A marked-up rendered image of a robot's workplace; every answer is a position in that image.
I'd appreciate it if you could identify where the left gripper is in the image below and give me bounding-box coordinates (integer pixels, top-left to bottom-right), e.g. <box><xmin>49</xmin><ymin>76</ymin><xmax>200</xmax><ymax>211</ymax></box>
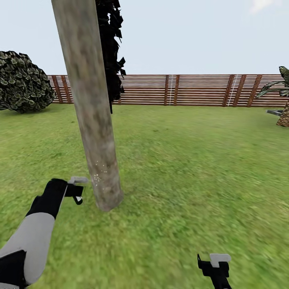
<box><xmin>66</xmin><ymin>184</ymin><xmax>83</xmax><ymax>197</ymax></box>

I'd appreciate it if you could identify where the pesticide atomizer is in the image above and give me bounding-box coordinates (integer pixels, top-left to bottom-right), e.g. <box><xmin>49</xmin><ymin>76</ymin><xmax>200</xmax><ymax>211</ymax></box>
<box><xmin>73</xmin><ymin>196</ymin><xmax>83</xmax><ymax>205</ymax></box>

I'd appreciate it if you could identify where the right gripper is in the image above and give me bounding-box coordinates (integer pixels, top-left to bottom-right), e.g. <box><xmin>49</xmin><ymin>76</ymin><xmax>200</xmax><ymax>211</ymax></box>
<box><xmin>198</xmin><ymin>258</ymin><xmax>229</xmax><ymax>280</ymax></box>

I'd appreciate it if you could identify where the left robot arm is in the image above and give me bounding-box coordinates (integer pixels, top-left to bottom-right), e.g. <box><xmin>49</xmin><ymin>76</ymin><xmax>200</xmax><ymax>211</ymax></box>
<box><xmin>0</xmin><ymin>176</ymin><xmax>88</xmax><ymax>289</ymax></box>

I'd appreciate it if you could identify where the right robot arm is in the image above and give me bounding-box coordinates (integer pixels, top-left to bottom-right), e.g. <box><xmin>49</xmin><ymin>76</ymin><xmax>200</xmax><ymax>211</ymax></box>
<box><xmin>198</xmin><ymin>253</ymin><xmax>232</xmax><ymax>289</ymax></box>

